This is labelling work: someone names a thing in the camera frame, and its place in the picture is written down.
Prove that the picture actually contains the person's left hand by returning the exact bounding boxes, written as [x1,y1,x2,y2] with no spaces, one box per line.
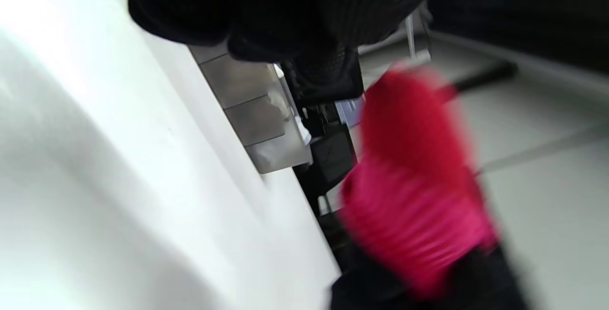
[40,0,452,106]

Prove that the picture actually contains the person's right hand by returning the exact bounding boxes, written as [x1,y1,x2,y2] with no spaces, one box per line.
[331,246,529,310]

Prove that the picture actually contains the pink sock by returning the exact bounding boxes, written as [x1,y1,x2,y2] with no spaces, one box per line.
[340,158,500,301]
[361,65,481,192]

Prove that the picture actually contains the beige divided organizer box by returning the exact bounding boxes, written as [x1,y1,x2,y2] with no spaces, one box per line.
[190,44,314,175]

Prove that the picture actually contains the black mesh office chair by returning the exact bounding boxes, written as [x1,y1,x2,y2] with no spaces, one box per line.
[281,58,362,215]

